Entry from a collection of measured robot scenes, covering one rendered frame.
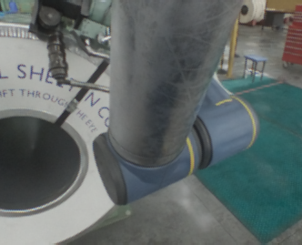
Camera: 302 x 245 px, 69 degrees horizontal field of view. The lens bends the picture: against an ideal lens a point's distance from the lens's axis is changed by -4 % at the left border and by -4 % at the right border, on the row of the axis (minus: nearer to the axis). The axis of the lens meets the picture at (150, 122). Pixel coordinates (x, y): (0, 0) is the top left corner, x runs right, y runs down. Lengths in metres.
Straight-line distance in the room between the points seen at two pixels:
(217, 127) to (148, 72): 0.21
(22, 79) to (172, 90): 0.82
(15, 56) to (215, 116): 0.75
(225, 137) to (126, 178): 0.17
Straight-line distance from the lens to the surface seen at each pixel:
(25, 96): 0.98
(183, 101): 0.20
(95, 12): 0.79
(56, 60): 0.76
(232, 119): 0.38
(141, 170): 0.28
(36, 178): 1.47
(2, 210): 1.29
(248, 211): 1.90
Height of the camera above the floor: 1.40
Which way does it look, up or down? 29 degrees down
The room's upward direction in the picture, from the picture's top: 3 degrees counter-clockwise
